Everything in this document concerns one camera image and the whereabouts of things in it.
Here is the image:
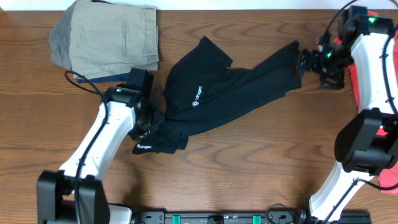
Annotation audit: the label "black polo shirt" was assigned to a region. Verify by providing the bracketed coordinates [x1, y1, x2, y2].
[132, 37, 302, 155]

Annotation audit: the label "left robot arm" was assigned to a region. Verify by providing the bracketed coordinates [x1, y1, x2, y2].
[37, 86, 160, 223]

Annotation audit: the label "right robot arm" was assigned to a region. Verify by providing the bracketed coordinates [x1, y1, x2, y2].
[296, 7, 397, 223]

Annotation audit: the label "folded beige khaki pants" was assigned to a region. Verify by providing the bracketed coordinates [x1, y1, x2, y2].
[69, 0, 159, 79]

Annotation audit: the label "folded grey garment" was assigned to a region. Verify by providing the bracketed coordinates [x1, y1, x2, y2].
[49, 1, 76, 70]

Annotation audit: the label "red t-shirt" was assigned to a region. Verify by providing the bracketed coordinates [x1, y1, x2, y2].
[333, 11, 397, 195]

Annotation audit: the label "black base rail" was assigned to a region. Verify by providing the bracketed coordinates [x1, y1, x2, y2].
[130, 208, 324, 224]

